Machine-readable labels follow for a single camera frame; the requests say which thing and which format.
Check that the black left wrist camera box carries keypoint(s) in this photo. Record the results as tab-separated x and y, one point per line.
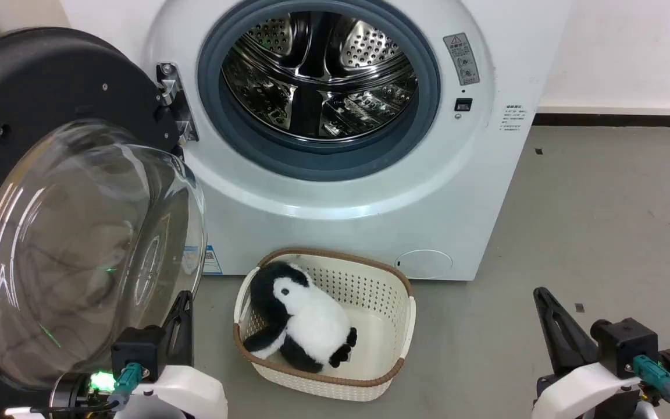
137	352

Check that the metal door hinge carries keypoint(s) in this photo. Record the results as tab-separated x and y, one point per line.
167	87

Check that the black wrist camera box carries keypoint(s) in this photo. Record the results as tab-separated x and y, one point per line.
137	352
626	346

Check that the black washer door glass bowl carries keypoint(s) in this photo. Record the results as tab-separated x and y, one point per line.
50	75

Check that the blue white energy sticker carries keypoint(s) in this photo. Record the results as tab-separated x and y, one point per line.
213	262

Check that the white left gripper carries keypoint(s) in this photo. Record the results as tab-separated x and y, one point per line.
189	396

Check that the cream perforated laundry basket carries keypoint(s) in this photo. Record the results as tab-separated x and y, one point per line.
378	326

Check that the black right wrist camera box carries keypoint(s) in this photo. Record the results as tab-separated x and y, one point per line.
626	346

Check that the white front-load washing machine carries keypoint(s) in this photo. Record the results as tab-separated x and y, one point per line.
370	233

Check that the grey warning sticker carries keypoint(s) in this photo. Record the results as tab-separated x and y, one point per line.
462	58

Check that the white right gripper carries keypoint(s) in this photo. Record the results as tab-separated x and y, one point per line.
579	396

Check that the black wall baseboard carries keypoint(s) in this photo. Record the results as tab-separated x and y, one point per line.
620	120

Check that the stainless steel washer drum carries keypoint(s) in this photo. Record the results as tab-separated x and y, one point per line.
364	52

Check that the oval drain filter cover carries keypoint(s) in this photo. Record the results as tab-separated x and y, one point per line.
423	265

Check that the black white penguin plush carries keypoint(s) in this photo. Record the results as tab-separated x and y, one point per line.
312	326

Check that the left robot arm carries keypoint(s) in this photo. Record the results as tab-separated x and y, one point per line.
70	396

